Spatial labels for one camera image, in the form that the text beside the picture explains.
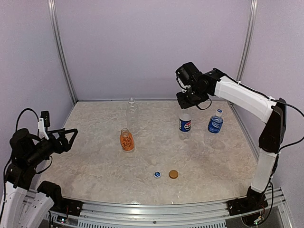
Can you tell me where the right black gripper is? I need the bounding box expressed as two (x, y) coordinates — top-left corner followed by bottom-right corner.
(177, 85), (207, 108)

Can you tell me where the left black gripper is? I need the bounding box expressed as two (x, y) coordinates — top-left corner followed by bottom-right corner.
(25, 128), (77, 167)

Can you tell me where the Pepsi bottle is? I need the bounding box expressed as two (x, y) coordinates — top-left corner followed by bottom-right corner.
(179, 109), (191, 140)

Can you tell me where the clear plastic bottle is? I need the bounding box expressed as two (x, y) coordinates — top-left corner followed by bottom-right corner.
(126, 97), (139, 134)

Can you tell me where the orange juice bottle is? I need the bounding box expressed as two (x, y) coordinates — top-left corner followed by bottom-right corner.
(120, 128), (135, 152)

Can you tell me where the gold bottle cap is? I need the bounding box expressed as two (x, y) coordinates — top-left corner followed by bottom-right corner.
(169, 170), (179, 179)

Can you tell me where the blue bottle cap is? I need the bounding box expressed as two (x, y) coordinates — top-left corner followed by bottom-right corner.
(153, 171), (162, 178)

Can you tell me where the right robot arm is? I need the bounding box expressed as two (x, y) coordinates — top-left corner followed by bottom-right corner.
(175, 62), (286, 211)

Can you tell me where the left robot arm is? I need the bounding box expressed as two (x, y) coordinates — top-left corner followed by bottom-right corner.
(0, 128), (82, 228)

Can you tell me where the blue label water bottle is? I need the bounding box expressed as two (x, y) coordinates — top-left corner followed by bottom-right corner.
(204, 109), (224, 146)

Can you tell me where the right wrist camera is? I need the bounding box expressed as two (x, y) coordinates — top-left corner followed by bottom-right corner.
(175, 69), (190, 93)

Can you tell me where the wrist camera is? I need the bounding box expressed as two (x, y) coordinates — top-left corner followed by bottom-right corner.
(38, 111), (50, 140)
(175, 69), (190, 93)

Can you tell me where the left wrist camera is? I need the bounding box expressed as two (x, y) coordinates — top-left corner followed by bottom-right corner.
(38, 111), (50, 140)

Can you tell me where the left camera cable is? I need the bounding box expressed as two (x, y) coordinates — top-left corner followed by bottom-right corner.
(15, 108), (40, 131)

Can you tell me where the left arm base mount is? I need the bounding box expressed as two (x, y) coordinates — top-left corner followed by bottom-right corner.
(37, 181), (83, 217)

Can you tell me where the right aluminium post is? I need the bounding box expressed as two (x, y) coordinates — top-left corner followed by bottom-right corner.
(236, 0), (258, 82)

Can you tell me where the aluminium post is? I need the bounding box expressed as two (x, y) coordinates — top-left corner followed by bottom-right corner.
(236, 0), (258, 82)
(47, 0), (78, 105)

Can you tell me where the aluminium front rail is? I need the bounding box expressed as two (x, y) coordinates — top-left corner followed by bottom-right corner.
(18, 187), (294, 228)

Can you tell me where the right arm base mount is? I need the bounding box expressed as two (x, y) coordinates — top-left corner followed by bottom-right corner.
(227, 187), (268, 216)

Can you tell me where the left aluminium post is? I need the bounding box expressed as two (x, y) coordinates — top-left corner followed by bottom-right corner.
(47, 0), (78, 105)

